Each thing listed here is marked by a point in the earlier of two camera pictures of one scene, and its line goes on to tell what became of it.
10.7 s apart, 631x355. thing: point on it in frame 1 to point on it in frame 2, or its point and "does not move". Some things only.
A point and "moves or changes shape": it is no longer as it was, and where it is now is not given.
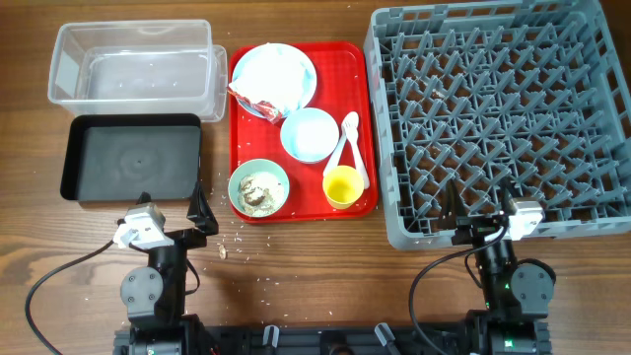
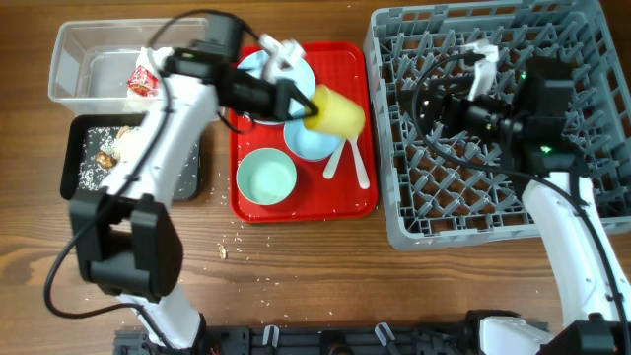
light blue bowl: (310, 135) does not move
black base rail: (318, 339) does not move
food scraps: (261, 193) to (102, 149)
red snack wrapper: (260, 109) moves or changes shape
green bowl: (258, 187) moves or changes shape
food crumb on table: (222, 251) does not move
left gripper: (200, 213) to (281, 108)
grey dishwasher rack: (535, 93) does not move
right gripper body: (479, 230) to (448, 114)
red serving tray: (302, 132) does not move
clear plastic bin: (139, 67) does not move
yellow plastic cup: (342, 186) to (337, 113)
